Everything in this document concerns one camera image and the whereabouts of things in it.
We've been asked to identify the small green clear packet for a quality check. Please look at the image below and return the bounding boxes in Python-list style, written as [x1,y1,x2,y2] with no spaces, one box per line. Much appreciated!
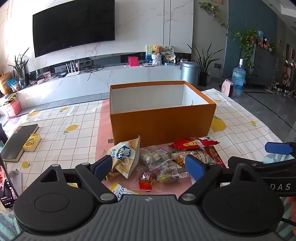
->
[156,166,191,183]

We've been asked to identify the round painted fan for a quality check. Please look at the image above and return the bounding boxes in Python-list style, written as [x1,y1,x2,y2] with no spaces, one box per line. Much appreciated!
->
[161,45,176,62]

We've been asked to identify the orange cardboard box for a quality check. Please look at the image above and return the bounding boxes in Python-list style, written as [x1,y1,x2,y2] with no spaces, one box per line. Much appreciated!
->
[109,81,217,147]

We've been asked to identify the teal rug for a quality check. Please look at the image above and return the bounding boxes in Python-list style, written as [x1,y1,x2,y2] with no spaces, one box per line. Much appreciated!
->
[0,212,21,241]

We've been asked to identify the landscape picture card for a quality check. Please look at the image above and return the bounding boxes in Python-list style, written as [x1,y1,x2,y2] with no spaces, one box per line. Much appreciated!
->
[146,44,154,63]

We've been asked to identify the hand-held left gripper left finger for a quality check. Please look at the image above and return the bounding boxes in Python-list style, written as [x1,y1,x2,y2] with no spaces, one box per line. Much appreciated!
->
[39,154,118,202]

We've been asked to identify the black cables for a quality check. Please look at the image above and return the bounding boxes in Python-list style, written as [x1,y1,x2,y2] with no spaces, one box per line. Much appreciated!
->
[83,65,105,81]

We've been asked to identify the teddy bear bouquet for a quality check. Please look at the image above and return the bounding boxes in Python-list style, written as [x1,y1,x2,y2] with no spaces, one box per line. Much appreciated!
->
[151,45,164,66]

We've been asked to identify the grey cabinet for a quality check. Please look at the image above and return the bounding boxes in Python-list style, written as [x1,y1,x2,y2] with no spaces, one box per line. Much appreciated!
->
[248,43,279,87]

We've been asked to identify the white router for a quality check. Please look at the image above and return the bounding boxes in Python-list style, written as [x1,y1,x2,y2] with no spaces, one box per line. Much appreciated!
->
[65,61,80,77]

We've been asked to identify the dark red snack packet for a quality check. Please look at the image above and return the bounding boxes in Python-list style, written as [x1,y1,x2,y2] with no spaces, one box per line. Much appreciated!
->
[205,146,227,168]

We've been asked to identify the gold vase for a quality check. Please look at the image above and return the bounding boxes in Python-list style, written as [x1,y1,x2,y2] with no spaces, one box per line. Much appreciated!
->
[0,72,13,95]

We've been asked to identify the yellow and white packet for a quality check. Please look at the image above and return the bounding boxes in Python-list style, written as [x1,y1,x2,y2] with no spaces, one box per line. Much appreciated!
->
[109,182,141,201]

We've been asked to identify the phone stand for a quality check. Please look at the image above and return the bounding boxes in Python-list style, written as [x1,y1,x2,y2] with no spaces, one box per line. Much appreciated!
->
[9,169,22,197]

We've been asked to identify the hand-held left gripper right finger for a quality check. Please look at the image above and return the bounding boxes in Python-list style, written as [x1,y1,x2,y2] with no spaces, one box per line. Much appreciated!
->
[178,154,255,202]

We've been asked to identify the tall green plant in vase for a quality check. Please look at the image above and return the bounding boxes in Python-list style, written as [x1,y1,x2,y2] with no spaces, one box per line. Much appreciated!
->
[8,47,30,90]

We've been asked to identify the yellow duck tissue pack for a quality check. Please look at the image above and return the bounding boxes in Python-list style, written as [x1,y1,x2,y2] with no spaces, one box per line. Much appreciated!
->
[23,134,42,152]

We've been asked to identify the black wall television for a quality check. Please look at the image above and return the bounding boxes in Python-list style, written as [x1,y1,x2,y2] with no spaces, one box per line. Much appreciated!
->
[32,0,115,58]

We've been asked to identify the blue snack bag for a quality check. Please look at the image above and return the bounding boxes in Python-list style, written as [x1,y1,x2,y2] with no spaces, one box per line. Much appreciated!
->
[7,77,20,92]

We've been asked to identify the pink carton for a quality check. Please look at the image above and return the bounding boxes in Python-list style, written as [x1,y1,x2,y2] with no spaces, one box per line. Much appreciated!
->
[5,100,22,118]

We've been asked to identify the blue water jug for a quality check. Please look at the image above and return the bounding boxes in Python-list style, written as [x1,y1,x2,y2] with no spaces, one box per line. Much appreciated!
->
[231,59,246,90]

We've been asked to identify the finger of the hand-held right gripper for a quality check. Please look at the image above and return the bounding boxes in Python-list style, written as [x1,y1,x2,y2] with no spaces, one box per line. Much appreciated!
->
[228,156,296,178]
[265,141,296,160]

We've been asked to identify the pink table mat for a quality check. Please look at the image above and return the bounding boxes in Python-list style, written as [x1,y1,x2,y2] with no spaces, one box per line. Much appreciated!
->
[95,98,228,202]

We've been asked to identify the white marble television cabinet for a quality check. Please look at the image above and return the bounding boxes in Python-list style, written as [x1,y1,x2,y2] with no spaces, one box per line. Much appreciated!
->
[16,63,183,106]

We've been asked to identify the pink space heater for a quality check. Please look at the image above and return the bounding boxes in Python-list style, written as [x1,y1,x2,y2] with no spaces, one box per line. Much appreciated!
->
[221,79,235,98]

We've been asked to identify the clear packet of fried sticks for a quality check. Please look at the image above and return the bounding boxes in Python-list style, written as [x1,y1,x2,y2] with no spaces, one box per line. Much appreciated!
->
[171,149,214,168]

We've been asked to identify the trailing vine plant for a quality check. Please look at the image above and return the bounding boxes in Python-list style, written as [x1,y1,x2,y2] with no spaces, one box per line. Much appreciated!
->
[199,2,260,77]

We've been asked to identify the silver trash can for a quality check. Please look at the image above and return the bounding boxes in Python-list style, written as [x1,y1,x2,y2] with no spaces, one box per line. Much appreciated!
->
[180,61,200,86]

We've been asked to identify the potted snake plant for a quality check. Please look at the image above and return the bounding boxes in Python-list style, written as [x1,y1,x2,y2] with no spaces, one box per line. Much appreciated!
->
[187,42,223,87]

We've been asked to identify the black side table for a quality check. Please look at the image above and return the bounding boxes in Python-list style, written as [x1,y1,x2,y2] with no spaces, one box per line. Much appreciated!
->
[0,123,8,145]

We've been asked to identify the smartphone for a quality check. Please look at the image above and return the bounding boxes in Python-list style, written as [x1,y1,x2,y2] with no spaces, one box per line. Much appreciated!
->
[0,153,19,209]

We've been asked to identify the clear bag of white balls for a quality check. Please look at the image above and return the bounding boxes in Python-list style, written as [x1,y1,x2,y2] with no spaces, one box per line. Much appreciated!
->
[140,146,170,172]

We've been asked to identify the yellow chip bag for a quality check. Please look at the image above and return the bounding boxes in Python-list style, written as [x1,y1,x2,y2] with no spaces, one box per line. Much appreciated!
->
[103,136,141,182]

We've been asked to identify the black notebook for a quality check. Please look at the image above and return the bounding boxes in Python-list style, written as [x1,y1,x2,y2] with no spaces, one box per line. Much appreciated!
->
[1,124,39,162]

